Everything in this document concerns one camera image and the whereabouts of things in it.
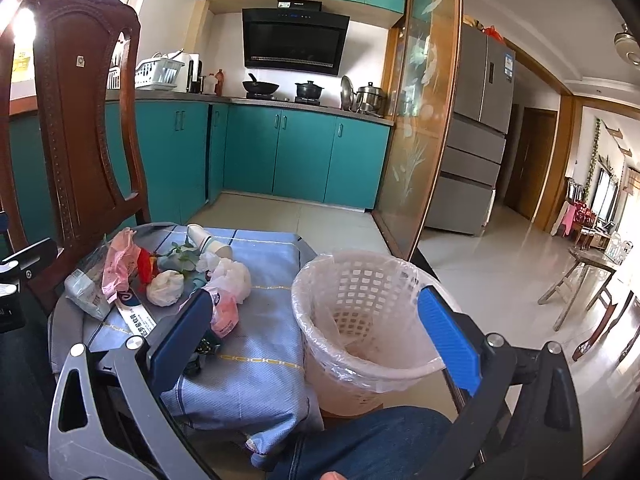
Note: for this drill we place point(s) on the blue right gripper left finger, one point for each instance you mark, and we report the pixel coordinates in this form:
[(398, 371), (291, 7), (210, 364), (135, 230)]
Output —
[(173, 341)]

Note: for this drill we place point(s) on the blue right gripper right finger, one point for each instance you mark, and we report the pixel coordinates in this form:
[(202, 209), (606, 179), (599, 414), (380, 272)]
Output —
[(460, 357)]

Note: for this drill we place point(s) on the white blue toothpaste box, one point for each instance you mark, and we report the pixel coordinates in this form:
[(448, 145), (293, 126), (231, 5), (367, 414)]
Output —
[(134, 314)]

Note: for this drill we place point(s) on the white tissue ball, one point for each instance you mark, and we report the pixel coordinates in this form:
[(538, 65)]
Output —
[(165, 289)]

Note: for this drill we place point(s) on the clear plastic wrapper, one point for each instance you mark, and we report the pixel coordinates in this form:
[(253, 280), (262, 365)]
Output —
[(86, 294)]

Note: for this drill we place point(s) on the red snack wrapper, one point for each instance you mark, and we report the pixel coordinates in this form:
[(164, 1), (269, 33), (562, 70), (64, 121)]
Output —
[(146, 267)]

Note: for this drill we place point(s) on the green leafy stem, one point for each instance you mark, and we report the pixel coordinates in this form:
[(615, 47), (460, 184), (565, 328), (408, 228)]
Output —
[(182, 258)]

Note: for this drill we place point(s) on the pink plastic bag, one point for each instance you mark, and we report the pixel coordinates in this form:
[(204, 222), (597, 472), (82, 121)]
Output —
[(121, 260)]

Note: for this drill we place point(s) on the white paper cup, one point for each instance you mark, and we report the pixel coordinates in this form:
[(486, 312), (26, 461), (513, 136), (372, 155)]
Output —
[(221, 250), (199, 236)]

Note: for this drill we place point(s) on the dark green foil wrapper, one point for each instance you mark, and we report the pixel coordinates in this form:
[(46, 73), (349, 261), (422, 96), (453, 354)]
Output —
[(208, 346)]

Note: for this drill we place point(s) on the pink white snack packet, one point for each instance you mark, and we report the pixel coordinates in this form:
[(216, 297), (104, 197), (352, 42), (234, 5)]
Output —
[(225, 314)]

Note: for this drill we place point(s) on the light blue face mask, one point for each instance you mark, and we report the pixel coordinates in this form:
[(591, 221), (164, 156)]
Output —
[(192, 282)]

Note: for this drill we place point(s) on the teal lower kitchen cabinets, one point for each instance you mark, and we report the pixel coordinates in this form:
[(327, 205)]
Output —
[(194, 150)]

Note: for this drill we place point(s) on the blue checked tablecloth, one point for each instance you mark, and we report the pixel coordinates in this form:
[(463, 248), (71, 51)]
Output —
[(253, 390)]

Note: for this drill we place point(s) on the dark wooden chair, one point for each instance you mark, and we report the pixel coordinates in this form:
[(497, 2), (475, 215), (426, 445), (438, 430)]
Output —
[(72, 55)]

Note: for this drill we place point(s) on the person leg in jeans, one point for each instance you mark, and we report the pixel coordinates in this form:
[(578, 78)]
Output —
[(394, 443)]

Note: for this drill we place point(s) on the wooden side table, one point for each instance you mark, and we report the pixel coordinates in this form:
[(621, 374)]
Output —
[(569, 286)]

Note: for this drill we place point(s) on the brown wooden door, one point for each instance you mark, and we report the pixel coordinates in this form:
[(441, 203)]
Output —
[(531, 161)]

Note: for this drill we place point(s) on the silver refrigerator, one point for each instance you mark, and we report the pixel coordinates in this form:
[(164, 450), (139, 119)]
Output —
[(466, 185)]

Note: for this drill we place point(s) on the wooden frosted glass door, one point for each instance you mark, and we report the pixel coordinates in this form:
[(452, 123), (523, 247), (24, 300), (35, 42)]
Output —
[(420, 75)]

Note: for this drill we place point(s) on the white dish rack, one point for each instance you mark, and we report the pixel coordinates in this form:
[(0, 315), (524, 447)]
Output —
[(159, 72)]

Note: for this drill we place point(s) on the brown sauce bottle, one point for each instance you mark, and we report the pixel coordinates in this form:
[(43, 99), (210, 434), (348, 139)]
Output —
[(219, 84)]

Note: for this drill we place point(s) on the black wok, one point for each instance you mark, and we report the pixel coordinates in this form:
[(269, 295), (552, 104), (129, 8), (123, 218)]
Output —
[(259, 88)]

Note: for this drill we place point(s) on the steel pot lid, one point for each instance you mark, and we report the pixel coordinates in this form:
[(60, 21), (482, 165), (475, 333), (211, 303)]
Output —
[(347, 93)]

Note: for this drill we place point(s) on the dark cooking pot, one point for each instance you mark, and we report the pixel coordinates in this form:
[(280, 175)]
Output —
[(308, 91)]

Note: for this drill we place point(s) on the black range hood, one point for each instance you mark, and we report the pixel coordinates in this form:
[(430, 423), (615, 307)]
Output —
[(292, 39)]

